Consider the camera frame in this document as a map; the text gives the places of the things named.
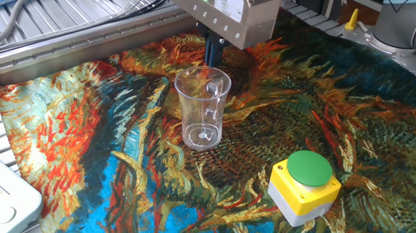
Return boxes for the clear plastic cup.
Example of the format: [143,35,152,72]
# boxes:
[172,64,236,154]

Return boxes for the silver Schunk gripper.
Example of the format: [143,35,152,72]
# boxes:
[170,0,285,71]

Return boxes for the thin black cables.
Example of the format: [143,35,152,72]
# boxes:
[80,0,174,30]

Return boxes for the white plastic device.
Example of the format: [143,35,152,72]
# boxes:
[0,143,46,233]

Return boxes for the yellow box green push button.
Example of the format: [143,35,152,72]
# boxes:
[265,147,344,229]

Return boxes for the thick grey cable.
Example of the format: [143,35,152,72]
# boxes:
[0,0,31,57]

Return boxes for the yellow plastic clip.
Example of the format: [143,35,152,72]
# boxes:
[343,8,361,31]

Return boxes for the sunflower painting cloth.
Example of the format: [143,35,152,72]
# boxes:
[0,0,416,233]

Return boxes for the aluminium table rail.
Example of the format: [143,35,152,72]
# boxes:
[0,1,202,88]

